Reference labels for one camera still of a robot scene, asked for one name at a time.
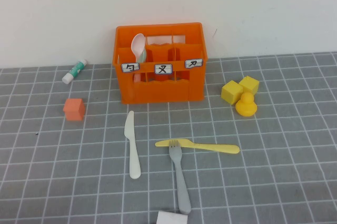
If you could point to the white plastic knife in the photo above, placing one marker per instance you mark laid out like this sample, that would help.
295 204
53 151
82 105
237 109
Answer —
133 155

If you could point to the yellow plastic knife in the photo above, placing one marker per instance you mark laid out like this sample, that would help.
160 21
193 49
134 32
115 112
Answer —
216 148

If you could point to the grey plastic fork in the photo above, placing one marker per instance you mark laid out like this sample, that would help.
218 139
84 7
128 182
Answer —
181 187

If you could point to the orange plastic cutlery holder crate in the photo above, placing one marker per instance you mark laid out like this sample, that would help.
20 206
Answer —
163 92

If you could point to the white paper label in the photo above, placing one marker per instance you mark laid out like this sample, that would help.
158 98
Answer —
163 69
130 67
194 63

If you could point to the mint green plastic spoon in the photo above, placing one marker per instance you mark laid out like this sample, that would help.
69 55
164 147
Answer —
143 56

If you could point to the white plastic spoon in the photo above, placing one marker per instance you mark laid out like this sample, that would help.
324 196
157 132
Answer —
137 46

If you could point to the yellow foam cube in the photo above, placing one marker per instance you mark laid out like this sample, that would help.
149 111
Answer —
250 84
231 92

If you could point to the yellow rubber duck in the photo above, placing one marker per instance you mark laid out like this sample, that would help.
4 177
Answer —
246 108

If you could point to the orange foam cube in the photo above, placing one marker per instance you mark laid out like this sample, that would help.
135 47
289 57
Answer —
73 112

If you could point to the white and green glue stick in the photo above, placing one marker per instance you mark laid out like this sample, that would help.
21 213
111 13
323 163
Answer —
73 72

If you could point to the grey grid pattern mat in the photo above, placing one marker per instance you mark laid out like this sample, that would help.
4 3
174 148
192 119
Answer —
263 168

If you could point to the white paper sheet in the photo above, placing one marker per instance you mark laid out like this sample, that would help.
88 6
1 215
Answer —
171 218

